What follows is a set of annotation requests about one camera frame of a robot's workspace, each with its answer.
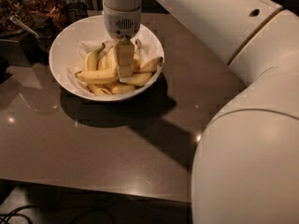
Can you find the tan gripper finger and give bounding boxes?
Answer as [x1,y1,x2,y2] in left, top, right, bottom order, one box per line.
[114,38,135,68]
[118,66,133,83]

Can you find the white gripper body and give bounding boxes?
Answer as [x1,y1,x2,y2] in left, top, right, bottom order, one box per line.
[103,3,141,39]

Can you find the long front banana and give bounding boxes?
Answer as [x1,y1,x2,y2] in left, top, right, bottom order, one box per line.
[75,68,119,84]

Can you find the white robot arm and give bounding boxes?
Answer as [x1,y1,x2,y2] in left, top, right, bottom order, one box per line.
[103,0,299,224]

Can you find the lower right banana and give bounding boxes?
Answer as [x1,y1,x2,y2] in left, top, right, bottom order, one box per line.
[128,73,152,87]

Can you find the upright right banana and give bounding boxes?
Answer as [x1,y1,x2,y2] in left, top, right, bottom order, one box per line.
[134,39,142,67]

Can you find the upright banana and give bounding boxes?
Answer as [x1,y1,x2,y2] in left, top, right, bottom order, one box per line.
[107,48,117,68]
[134,39,142,67]

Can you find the upright middle banana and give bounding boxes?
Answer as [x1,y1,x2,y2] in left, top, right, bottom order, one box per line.
[107,48,117,68]

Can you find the bottom middle banana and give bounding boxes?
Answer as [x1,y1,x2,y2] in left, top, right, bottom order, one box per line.
[105,82,135,94]

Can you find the right short banana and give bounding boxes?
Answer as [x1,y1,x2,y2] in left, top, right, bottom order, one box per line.
[134,57,163,73]

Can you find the small hidden banana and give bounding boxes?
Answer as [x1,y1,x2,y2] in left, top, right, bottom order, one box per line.
[97,56,108,70]

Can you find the bottom left banana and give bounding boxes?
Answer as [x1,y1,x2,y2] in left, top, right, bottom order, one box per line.
[87,84,112,96]

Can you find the left green-tipped banana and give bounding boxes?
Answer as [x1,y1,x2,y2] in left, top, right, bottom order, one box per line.
[83,44,106,71]

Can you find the white bowl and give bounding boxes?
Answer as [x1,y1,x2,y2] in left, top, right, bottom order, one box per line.
[50,15,164,102]

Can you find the tray of dried snacks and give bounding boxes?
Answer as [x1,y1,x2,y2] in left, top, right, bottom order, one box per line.
[25,0,68,31]

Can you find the dark counter box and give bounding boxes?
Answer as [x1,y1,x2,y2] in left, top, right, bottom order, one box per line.
[0,33,49,67]

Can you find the glass jar with snacks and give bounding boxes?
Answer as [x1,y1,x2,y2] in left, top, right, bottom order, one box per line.
[0,0,34,37]

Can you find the black wire basket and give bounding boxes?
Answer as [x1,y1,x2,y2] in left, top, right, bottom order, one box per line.
[65,2,88,23]

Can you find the metal scoop handle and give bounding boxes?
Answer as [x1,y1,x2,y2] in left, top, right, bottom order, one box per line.
[10,15,39,38]

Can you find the black floor cables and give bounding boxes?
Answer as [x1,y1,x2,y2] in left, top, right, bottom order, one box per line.
[0,204,36,224]

